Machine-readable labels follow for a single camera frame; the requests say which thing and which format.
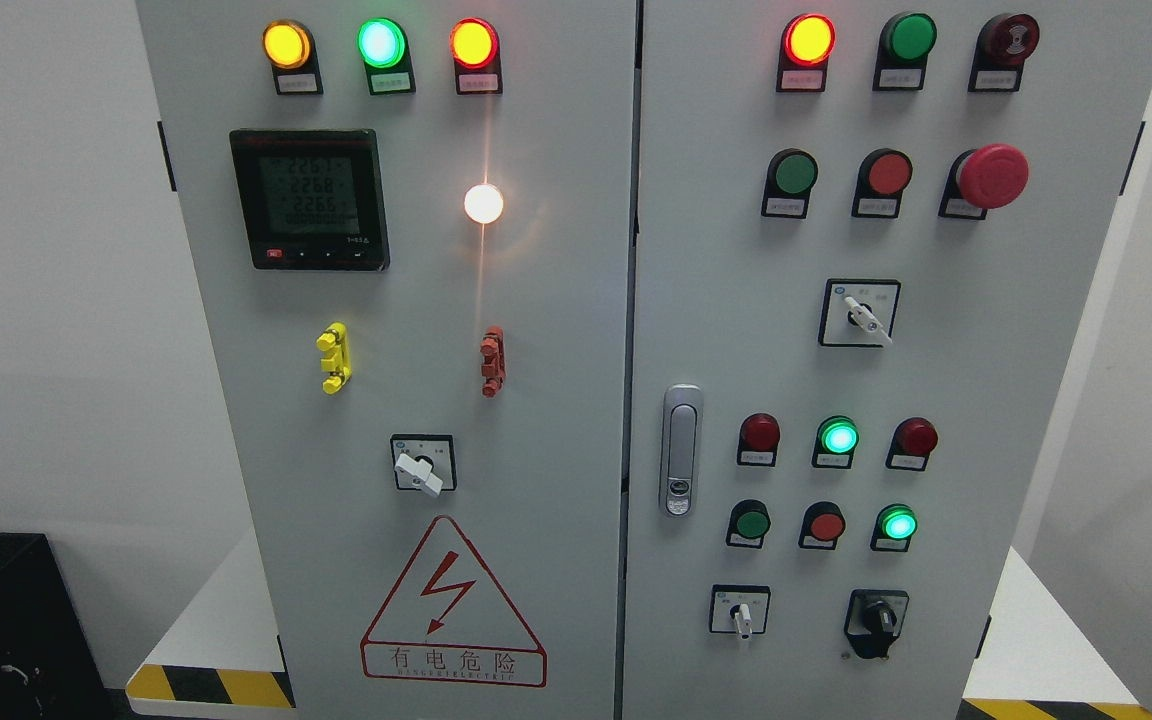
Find black rotary knob switch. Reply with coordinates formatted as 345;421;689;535
844;589;910;660

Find red terminal connector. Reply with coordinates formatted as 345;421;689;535
479;325;507;397

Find white lit indicator light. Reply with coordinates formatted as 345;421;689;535
463;183;506;225

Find dark red indicator left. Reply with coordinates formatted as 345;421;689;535
736;414;781;468

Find dark red indicator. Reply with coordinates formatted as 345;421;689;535
736;414;781;468
884;416;940;471

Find grey left cabinet door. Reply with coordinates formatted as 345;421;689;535
136;1;637;719

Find grey cabinet door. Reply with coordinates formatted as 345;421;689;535
136;1;637;719
621;1;1152;719

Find green push button lower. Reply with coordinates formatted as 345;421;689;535
726;498;771;550

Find green push button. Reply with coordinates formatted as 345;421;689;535
726;498;771;550
761;149;819;219

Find yellow terminal connector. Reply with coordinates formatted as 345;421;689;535
316;323;353;395

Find green lit indicator middle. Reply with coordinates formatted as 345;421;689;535
812;415;861;469

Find red electrical hazard warning sticker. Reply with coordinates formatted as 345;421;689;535
361;515;548;688

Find red push button lower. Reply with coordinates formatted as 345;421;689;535
797;501;846;550

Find red push button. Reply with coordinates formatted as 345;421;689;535
851;147;914;220
797;501;846;550

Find black digital power meter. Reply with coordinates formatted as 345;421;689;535
229;128;391;272

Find grey right cabinet door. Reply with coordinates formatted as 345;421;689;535
621;1;1152;719

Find red-orange lit indicator light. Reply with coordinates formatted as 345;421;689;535
449;17;502;94

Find dark red indicator right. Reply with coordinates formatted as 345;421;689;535
884;416;940;471

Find green lit indicator lower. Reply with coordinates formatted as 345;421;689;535
870;503;918;553

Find green lit indicator light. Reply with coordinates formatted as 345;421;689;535
357;17;416;94

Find red lit indicator top right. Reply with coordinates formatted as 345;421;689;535
776;13;836;94

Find yellow indicator light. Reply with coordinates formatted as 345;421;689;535
262;18;323;94

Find green unlit indicator top right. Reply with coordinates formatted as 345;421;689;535
872;12;938;92

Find red emergency stop button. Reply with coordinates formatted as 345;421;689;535
938;143;1030;222

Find white platform with hazard stripes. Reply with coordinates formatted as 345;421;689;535
126;530;298;719

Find dark red buzzer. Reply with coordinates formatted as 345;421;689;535
968;13;1041;94

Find black box lower left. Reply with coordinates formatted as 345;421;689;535
0;533;114;719

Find silver door handle lock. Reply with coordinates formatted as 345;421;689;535
659;384;704;518

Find white selector switch left door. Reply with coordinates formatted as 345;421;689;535
391;434;457;497

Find white selector switch upper right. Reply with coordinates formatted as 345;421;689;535
818;278;901;348

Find white selector switch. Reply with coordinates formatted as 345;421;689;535
708;584;771;641
818;278;901;348

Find white selector switch bottom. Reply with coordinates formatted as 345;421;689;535
708;584;771;641

